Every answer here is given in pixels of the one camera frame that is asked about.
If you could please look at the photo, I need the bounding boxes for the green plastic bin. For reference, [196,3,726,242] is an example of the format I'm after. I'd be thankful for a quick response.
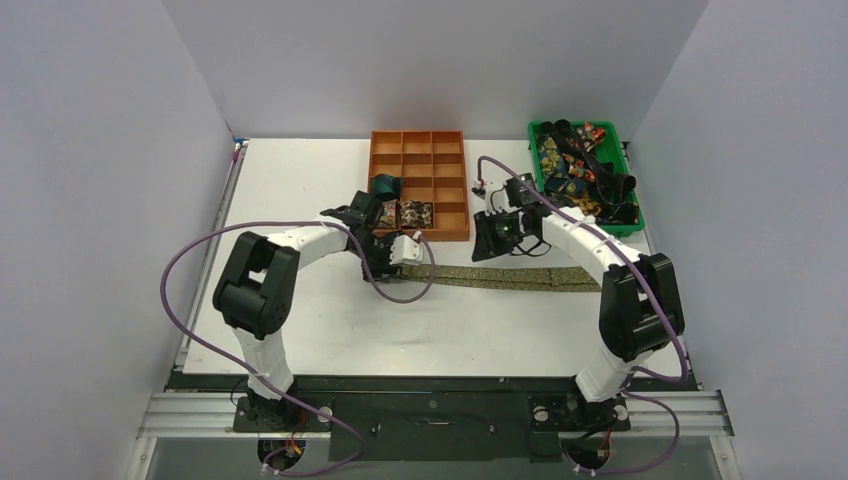
[527,120,647,240]

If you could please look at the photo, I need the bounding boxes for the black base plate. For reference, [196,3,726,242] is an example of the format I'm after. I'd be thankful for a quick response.
[165,372,697,465]

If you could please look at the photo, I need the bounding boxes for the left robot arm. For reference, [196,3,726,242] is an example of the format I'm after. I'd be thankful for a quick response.
[212,191,423,430]

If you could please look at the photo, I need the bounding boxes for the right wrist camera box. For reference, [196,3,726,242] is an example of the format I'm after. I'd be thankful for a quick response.
[471,181,514,215]

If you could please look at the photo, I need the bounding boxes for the purple cable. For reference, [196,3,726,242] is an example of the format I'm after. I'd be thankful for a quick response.
[160,220,439,478]
[476,155,690,478]

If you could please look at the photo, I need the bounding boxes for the rolled dotted colourful tie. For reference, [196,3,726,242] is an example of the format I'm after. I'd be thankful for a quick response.
[378,200,398,230]

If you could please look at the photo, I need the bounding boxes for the orange compartment tray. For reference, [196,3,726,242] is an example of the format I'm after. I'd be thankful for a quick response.
[367,130,471,242]

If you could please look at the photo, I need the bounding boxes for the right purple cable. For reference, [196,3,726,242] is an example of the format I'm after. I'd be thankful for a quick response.
[476,155,690,478]

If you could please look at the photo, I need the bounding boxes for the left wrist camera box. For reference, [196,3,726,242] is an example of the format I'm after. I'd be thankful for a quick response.
[389,230,425,266]

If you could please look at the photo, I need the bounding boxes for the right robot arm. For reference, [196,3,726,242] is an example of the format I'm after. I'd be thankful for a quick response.
[471,175,686,430]

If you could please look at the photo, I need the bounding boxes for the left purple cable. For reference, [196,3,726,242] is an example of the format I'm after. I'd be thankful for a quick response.
[160,220,439,478]

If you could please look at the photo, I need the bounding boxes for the rolled dark green tie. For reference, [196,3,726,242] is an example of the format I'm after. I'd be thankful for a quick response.
[369,173,403,202]

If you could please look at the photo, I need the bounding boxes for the olive floral patterned tie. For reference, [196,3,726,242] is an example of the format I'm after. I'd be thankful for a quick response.
[433,265,601,293]

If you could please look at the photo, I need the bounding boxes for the pile of patterned ties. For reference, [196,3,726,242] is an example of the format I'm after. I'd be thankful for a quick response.
[535,121,643,227]

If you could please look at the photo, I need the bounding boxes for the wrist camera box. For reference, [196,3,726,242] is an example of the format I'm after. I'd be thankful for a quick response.
[471,181,514,215]
[389,230,425,266]

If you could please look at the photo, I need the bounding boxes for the rolled black floral tie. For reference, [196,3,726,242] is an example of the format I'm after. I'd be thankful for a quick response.
[398,200,435,229]

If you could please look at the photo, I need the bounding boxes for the aluminium frame rail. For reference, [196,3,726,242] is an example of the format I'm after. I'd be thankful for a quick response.
[124,391,742,479]

